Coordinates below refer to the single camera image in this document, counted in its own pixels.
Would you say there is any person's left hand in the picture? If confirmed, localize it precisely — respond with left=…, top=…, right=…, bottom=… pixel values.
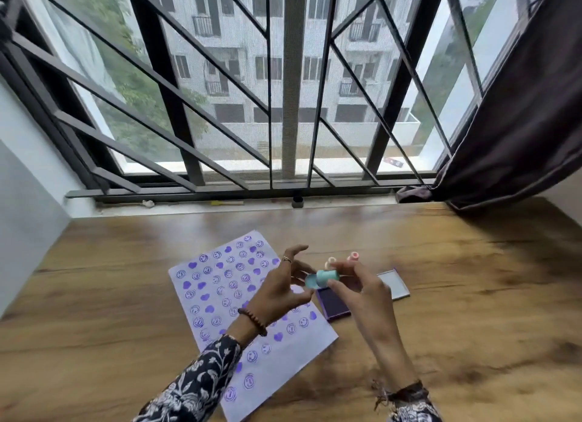
left=245, top=245, right=317, bottom=329

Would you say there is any person's right hand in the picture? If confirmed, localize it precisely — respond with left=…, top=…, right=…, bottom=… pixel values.
left=327, top=260, right=402, bottom=352

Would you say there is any person's left forearm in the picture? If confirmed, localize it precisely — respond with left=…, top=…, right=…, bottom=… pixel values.
left=133, top=319, right=269, bottom=422

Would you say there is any person's right forearm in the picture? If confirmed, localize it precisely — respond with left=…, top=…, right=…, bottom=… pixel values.
left=364, top=342, right=444, bottom=422

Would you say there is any purple ink pad case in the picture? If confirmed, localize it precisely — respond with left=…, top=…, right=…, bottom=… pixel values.
left=317, top=268, right=411, bottom=323

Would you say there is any white paper with purple stamps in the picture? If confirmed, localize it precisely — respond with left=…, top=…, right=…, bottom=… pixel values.
left=168, top=230, right=340, bottom=422

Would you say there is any dark thread wristband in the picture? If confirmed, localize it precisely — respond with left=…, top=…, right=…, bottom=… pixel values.
left=372, top=379, right=431, bottom=411

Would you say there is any grey apartment building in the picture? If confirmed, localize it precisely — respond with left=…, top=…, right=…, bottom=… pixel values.
left=152, top=0, right=423, bottom=151

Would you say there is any dark curtain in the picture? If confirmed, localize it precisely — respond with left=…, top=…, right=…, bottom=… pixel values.
left=396, top=0, right=582, bottom=211

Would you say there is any black metal window grille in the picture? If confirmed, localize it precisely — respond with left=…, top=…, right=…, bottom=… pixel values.
left=0, top=0, right=560, bottom=200

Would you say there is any green tree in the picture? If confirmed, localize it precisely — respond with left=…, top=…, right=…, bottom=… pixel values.
left=43, top=0, right=211, bottom=161

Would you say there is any brown bead bracelet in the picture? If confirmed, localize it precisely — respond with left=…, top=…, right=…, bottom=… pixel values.
left=237, top=307, right=268, bottom=338

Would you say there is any black window frame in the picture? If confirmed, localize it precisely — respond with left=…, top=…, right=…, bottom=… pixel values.
left=0, top=0, right=537, bottom=205

